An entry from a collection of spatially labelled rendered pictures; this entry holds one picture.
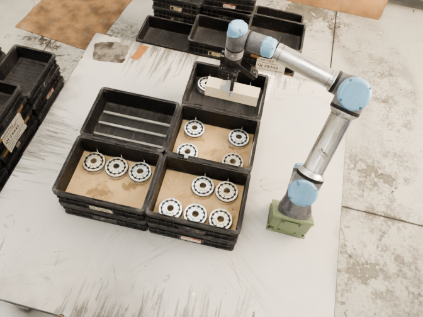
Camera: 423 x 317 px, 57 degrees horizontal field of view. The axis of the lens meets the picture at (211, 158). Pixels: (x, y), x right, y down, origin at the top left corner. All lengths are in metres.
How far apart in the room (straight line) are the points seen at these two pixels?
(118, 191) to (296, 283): 0.89
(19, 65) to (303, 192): 2.18
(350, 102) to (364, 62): 2.36
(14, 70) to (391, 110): 2.88
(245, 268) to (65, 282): 0.77
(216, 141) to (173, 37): 1.50
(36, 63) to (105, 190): 1.45
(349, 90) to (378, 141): 1.84
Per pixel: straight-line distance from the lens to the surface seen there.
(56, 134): 2.19
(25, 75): 2.98
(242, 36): 1.54
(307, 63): 1.65
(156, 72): 2.39
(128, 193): 1.79
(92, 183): 1.84
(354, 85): 1.50
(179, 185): 1.79
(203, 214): 1.70
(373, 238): 2.87
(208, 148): 1.90
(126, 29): 3.76
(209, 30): 3.17
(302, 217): 1.76
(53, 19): 3.96
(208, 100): 2.08
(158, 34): 3.28
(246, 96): 1.76
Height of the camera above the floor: 2.42
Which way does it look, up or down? 58 degrees down
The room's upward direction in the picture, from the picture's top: 8 degrees clockwise
